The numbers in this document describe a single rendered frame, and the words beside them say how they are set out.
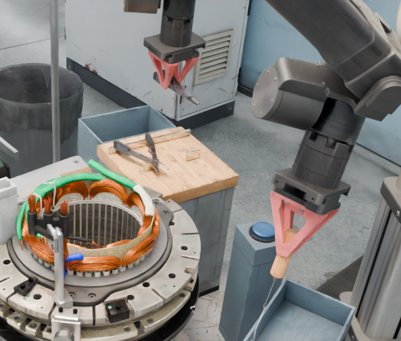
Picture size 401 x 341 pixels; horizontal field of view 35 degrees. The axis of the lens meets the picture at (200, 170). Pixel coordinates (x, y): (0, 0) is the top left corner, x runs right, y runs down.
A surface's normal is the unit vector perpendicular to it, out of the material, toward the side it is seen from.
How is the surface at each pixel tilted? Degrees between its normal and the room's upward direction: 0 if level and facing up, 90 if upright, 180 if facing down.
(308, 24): 109
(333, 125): 71
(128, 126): 90
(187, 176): 0
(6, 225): 90
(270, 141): 0
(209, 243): 90
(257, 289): 90
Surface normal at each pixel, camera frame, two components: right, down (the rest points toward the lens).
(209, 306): 0.11, -0.84
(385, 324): 0.13, 0.55
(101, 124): 0.55, 0.50
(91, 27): -0.71, 0.31
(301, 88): 0.09, 0.77
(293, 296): -0.48, 0.43
